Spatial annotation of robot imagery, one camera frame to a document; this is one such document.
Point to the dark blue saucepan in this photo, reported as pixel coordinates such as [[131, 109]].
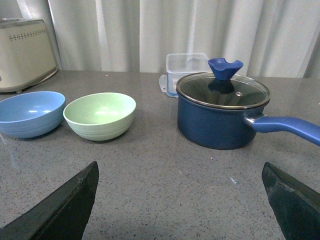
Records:
[[226, 129]]

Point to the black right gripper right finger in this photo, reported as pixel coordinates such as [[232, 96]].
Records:
[[295, 205]]

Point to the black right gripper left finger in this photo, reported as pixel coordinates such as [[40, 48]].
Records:
[[63, 215]]

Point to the glass lid with blue knob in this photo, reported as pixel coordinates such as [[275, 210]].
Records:
[[223, 88]]

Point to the cream two-slot toaster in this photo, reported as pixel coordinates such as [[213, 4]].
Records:
[[26, 55]]

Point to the white curtain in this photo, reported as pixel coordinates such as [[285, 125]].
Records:
[[273, 38]]

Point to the clear plastic storage container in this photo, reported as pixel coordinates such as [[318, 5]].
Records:
[[179, 65]]

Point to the blue bowl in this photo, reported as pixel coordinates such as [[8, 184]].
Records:
[[32, 114]]

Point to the green bowl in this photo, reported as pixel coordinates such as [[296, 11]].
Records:
[[100, 116]]

